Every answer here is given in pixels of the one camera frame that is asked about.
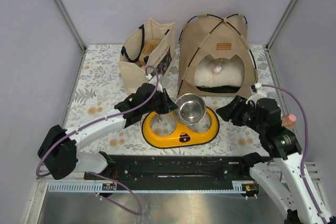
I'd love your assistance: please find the black tent pole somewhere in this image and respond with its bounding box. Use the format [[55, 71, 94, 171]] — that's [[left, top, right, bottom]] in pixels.
[[226, 13, 258, 81], [178, 14, 249, 70]]

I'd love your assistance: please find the white pompom toy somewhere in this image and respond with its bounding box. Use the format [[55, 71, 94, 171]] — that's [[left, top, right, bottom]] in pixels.
[[213, 58, 223, 74]]

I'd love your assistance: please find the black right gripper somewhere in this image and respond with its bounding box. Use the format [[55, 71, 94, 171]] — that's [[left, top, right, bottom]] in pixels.
[[214, 94, 265, 133]]

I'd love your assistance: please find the yellow double bowl stand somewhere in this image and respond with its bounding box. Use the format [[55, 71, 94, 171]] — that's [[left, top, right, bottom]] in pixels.
[[141, 108, 219, 149]]

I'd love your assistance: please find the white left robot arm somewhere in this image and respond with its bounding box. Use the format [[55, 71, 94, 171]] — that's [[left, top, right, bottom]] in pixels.
[[36, 83, 178, 180]]

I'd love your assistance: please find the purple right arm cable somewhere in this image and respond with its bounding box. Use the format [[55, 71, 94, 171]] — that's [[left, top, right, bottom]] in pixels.
[[259, 83, 329, 224]]

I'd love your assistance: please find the cream canvas tote bag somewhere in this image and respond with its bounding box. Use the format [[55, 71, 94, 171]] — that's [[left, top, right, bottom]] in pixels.
[[118, 18, 176, 94]]

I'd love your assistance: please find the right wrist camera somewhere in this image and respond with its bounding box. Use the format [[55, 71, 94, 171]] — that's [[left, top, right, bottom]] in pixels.
[[248, 82, 267, 103]]

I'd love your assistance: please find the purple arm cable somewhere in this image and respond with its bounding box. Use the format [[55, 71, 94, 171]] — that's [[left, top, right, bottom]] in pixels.
[[35, 65, 161, 216], [259, 83, 329, 224]]

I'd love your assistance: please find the white slotted cable duct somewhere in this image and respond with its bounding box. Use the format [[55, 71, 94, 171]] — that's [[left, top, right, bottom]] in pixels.
[[48, 181, 259, 194]]

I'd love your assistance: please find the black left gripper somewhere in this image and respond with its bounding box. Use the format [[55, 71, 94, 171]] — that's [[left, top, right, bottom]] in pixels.
[[142, 89, 179, 115]]

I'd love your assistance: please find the beige pet tent fabric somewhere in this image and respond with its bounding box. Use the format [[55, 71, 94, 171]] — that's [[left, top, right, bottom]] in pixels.
[[177, 14, 258, 98]]

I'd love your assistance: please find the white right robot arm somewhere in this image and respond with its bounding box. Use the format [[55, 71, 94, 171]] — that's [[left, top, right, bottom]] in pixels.
[[216, 95, 335, 223]]

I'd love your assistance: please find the pink capped bottle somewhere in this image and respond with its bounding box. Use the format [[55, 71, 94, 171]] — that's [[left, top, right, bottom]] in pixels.
[[281, 114, 297, 130]]

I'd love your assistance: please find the white fluffy cushion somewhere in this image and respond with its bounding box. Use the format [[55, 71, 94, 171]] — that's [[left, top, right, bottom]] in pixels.
[[194, 55, 245, 88]]

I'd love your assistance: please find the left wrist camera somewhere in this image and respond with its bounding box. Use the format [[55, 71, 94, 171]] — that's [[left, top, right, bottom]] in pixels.
[[146, 74, 163, 90]]

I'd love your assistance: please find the stainless steel pet bowl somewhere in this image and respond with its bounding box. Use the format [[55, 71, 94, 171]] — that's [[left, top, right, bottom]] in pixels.
[[173, 93, 206, 125]]

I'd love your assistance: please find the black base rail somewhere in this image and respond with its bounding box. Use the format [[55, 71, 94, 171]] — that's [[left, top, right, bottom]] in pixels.
[[100, 155, 252, 185]]

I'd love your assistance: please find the brown cardboard box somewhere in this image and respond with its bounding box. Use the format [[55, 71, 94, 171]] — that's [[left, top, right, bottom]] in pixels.
[[139, 39, 161, 66]]

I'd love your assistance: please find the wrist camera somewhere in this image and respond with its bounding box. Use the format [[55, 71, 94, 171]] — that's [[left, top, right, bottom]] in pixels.
[[248, 82, 267, 103], [146, 74, 163, 90]]

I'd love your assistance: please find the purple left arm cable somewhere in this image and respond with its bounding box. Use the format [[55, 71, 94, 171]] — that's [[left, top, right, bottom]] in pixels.
[[35, 65, 161, 216]]

